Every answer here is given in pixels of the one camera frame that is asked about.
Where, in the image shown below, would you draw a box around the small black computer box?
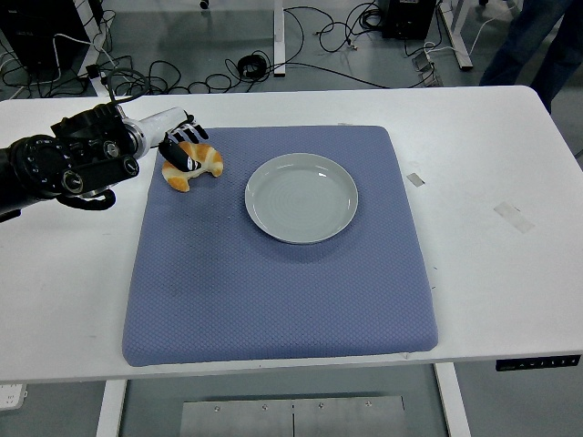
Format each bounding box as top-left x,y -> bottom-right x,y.
381,0 -> 436,40

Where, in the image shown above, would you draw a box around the black table control panel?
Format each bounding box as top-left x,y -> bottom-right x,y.
495,353 -> 583,373

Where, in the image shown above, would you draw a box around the large grey tape piece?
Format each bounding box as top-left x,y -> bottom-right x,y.
492,200 -> 537,235

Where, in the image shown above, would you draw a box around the white table leg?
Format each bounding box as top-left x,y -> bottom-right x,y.
434,363 -> 473,437
95,379 -> 128,437

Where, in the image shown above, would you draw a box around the grey metal plate with screws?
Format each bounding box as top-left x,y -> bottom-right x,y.
180,394 -> 406,437

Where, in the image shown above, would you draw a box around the round grey plate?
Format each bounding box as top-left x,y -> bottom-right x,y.
243,152 -> 360,247

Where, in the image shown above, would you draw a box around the large black computer tower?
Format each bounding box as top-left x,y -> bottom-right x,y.
0,0 -> 91,72

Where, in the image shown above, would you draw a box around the grey foot pedal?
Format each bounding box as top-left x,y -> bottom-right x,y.
412,51 -> 444,87

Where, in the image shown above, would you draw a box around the angled white desk leg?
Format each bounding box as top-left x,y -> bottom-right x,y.
436,0 -> 474,72

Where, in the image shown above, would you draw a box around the coiled black cable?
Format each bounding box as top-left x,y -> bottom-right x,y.
236,53 -> 269,79

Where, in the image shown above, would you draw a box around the straight white desk leg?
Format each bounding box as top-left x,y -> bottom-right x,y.
271,0 -> 288,77

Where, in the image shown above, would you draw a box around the white power strip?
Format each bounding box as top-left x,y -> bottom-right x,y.
0,383 -> 27,412

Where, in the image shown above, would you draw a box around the blue quilted mat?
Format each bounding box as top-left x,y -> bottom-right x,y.
121,125 -> 441,369

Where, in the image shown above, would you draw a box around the golden croissant bread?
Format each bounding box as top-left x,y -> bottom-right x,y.
161,140 -> 225,193

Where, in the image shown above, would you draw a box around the person's legs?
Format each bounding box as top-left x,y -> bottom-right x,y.
477,0 -> 583,115

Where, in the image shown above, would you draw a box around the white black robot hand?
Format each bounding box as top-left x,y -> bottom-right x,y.
136,107 -> 210,173

